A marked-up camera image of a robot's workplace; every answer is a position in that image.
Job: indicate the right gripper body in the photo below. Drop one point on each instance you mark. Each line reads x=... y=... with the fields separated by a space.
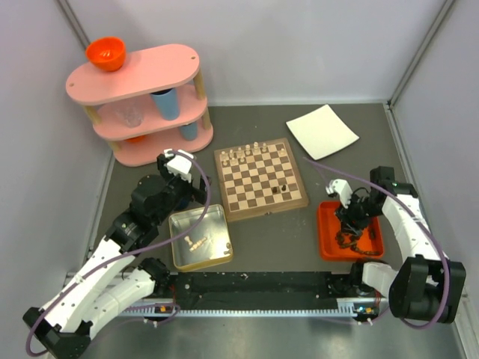
x=358 y=212

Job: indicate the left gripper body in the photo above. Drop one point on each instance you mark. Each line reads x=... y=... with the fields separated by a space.
x=178 y=188

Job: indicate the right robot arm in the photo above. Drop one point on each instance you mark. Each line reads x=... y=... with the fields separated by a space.
x=428 y=286

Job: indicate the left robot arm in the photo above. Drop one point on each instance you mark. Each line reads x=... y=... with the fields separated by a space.
x=66 y=325

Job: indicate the wooden chess board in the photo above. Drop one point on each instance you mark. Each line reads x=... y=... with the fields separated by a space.
x=246 y=180

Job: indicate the white king chess piece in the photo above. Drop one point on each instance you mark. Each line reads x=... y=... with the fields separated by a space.
x=255 y=146

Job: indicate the orange plastic tray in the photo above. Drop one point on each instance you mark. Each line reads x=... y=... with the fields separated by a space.
x=370 y=244

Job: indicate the small blue cup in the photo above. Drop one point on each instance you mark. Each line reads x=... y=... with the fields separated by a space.
x=189 y=132

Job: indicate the orange bowl under shelf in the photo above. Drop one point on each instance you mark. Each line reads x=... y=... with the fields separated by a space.
x=135 y=139

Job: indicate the light piece lying in tin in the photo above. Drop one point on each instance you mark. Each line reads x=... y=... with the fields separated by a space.
x=197 y=244

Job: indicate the square metal tin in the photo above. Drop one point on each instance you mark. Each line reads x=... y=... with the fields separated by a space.
x=213 y=226

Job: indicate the dark piece in tin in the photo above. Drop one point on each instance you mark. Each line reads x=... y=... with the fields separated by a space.
x=228 y=250

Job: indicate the clear drinking glass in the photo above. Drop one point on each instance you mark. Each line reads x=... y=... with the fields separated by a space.
x=129 y=112

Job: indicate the pink three-tier shelf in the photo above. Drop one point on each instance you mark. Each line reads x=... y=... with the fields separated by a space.
x=144 y=72

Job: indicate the tall blue cup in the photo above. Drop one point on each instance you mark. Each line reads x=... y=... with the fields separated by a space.
x=167 y=103

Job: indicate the white square plate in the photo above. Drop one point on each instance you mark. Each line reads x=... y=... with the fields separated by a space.
x=321 y=132

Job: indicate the orange bowl on shelf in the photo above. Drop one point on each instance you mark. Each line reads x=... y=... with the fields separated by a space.
x=107 y=53

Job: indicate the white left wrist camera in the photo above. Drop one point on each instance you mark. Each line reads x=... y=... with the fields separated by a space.
x=179 y=165

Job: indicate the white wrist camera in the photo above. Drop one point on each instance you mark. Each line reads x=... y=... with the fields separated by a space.
x=179 y=165
x=340 y=188

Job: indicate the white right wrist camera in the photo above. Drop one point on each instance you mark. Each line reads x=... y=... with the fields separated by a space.
x=340 y=188

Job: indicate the white cable duct strip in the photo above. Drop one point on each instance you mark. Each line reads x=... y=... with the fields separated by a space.
x=341 y=308

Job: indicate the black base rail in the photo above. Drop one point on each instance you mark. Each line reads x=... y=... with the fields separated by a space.
x=287 y=290

